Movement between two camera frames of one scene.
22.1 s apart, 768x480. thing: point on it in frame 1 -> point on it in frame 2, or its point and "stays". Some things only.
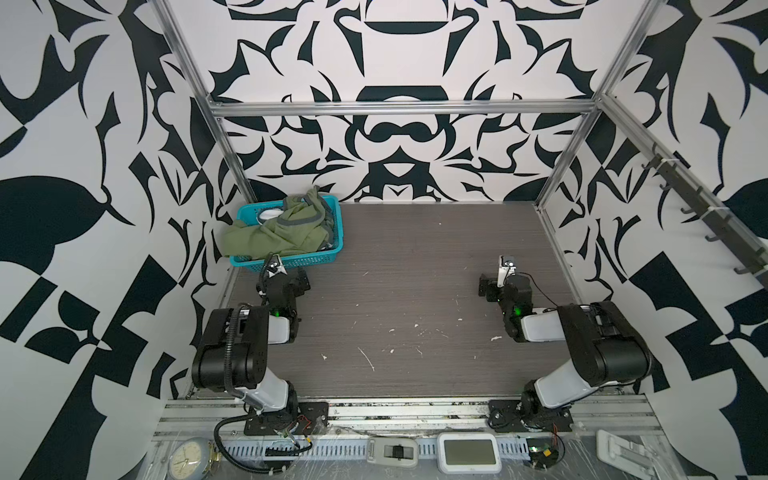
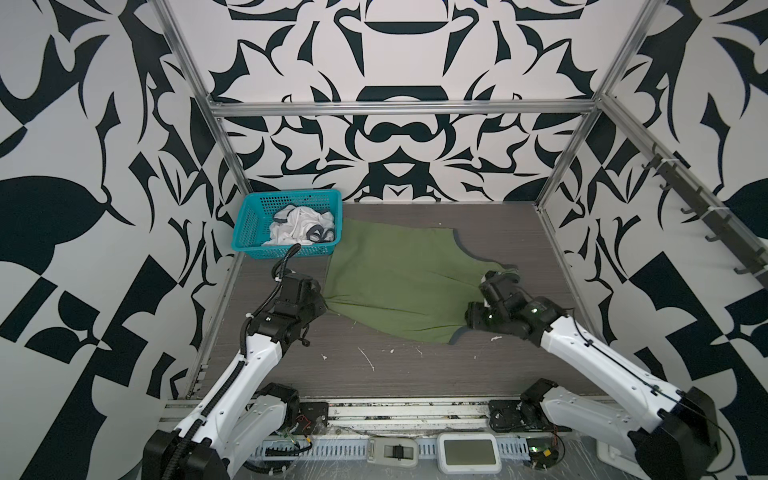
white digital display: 468,453 stays
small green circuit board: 543,452 stays
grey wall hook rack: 721,219 stays
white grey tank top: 270,213 -> 299,225
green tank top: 305,225 -> 416,281
